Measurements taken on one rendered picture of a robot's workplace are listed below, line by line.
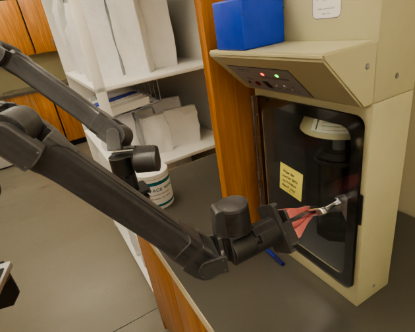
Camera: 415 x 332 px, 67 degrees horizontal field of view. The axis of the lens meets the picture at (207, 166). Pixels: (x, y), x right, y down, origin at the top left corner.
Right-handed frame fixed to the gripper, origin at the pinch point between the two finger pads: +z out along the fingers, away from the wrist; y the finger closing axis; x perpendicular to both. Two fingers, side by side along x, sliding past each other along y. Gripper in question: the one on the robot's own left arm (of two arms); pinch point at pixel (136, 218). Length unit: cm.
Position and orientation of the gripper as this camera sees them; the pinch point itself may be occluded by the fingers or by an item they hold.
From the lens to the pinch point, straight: 92.9
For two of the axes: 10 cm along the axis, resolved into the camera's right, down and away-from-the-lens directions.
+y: 8.6, -3.2, 4.0
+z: 1.4, 8.9, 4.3
